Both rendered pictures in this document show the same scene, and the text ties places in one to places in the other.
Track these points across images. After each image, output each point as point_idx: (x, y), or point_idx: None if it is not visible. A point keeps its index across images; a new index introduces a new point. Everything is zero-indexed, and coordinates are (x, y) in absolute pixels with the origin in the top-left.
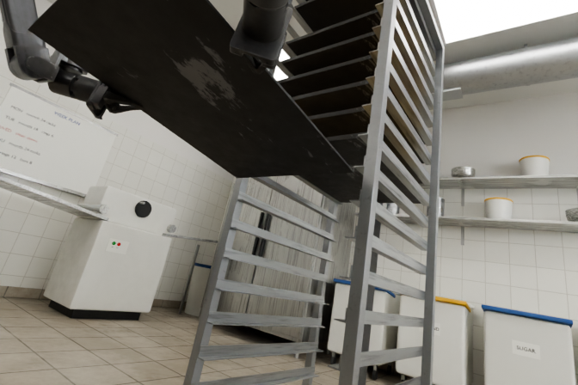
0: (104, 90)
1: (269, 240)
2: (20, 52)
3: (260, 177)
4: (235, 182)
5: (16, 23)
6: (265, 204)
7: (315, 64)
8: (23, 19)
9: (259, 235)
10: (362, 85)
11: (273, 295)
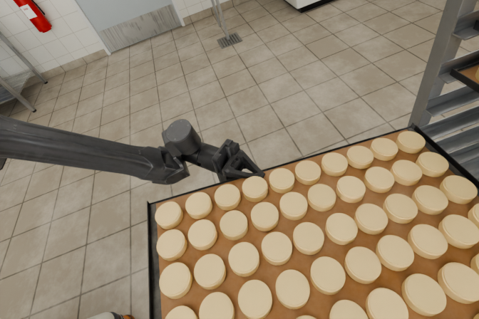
0: (225, 179)
1: (472, 140)
2: (158, 181)
3: (460, 92)
4: (412, 112)
5: (136, 175)
6: (469, 110)
7: None
8: (135, 170)
9: (455, 139)
10: None
11: (477, 160)
